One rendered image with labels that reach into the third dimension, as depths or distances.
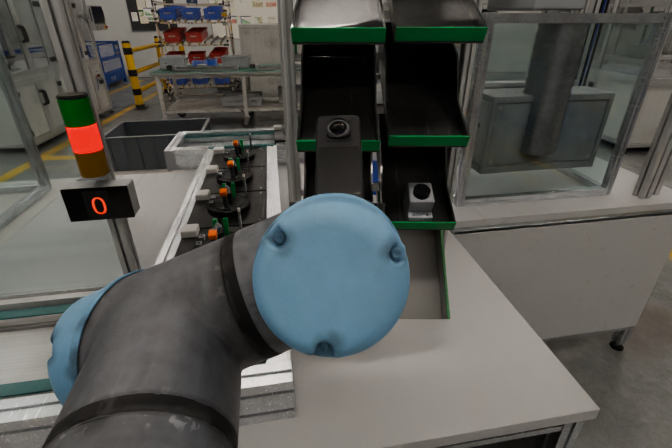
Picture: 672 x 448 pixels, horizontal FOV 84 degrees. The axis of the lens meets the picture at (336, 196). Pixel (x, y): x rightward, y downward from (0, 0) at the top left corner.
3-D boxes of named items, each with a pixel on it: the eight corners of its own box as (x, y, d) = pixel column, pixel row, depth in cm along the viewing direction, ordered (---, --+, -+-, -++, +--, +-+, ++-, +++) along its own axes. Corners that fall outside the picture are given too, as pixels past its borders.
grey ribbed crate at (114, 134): (206, 166, 253) (201, 133, 243) (108, 172, 244) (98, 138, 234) (214, 147, 291) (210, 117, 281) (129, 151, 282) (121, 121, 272)
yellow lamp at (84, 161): (104, 177, 72) (97, 153, 70) (76, 179, 72) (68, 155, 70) (113, 168, 77) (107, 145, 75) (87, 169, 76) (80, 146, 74)
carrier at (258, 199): (266, 228, 116) (263, 191, 110) (185, 235, 112) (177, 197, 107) (266, 195, 137) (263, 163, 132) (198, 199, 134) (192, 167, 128)
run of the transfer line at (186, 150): (601, 149, 211) (608, 128, 206) (164, 176, 176) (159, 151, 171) (552, 129, 247) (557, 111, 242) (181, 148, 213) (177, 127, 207)
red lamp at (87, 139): (97, 153, 70) (89, 127, 68) (68, 154, 70) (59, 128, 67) (107, 144, 75) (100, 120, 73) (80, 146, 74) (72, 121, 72)
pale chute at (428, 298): (444, 319, 76) (450, 319, 72) (379, 319, 76) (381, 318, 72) (433, 189, 85) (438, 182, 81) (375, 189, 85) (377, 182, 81)
